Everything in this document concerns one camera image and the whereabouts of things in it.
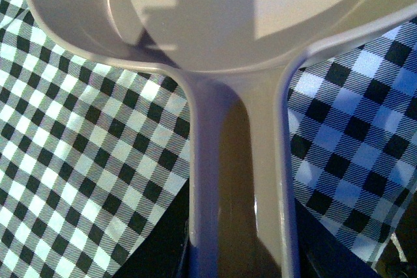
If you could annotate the beige plastic dustpan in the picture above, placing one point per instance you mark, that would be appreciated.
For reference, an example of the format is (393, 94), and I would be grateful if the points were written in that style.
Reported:
(234, 59)

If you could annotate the black white checkered cloth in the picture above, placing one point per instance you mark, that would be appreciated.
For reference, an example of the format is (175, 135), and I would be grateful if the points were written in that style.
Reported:
(95, 159)

